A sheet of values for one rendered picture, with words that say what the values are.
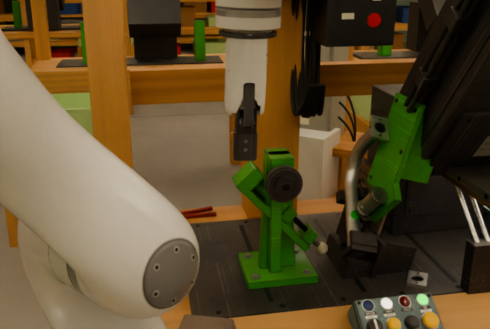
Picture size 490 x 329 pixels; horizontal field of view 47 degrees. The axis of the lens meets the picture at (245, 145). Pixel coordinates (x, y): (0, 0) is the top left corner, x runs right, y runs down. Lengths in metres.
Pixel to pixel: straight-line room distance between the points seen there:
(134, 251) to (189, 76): 1.00
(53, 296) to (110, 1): 0.84
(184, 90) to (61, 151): 1.01
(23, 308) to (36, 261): 2.29
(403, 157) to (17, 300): 2.23
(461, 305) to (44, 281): 0.82
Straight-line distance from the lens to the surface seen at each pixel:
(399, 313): 1.10
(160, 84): 1.50
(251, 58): 0.70
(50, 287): 0.68
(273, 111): 1.46
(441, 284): 1.28
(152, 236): 0.55
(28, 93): 0.50
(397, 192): 1.19
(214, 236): 1.41
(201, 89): 1.51
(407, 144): 1.18
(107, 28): 1.39
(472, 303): 1.24
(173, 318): 1.16
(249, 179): 1.13
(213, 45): 8.17
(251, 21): 0.70
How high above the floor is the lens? 1.53
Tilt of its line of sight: 18 degrees down
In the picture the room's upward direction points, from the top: straight up
